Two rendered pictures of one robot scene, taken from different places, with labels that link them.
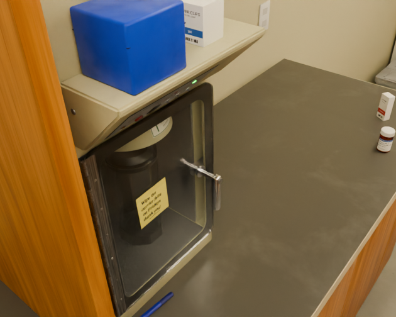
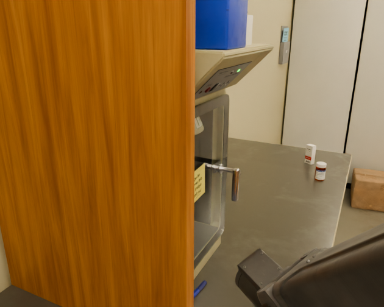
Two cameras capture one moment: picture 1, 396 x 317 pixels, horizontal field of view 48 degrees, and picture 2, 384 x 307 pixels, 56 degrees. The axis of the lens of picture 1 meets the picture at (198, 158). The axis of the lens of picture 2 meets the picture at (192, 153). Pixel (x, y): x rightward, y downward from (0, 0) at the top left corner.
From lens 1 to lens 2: 37 cm
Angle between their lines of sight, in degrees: 22
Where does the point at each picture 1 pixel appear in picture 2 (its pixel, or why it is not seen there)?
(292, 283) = not seen: hidden behind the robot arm
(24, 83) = (175, 11)
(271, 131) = not seen: hidden behind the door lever
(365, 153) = (308, 182)
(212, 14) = (248, 23)
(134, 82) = (227, 38)
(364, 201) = (323, 208)
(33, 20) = not seen: outside the picture
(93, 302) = (186, 239)
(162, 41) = (239, 17)
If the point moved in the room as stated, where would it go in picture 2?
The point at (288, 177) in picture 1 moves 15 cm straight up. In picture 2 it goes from (261, 200) to (264, 162)
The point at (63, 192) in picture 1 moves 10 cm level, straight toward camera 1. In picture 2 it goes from (186, 112) to (231, 127)
